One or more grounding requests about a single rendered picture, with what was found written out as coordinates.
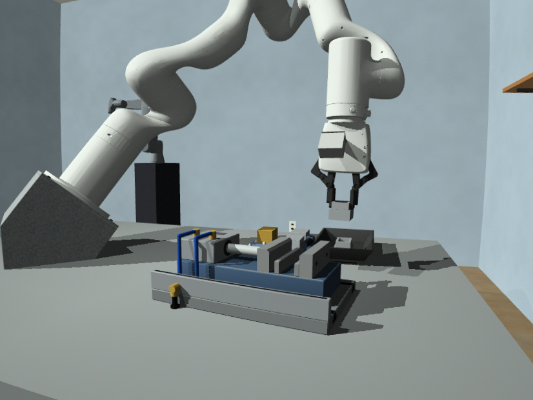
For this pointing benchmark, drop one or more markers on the yellow block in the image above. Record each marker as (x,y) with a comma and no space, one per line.
(266,234)

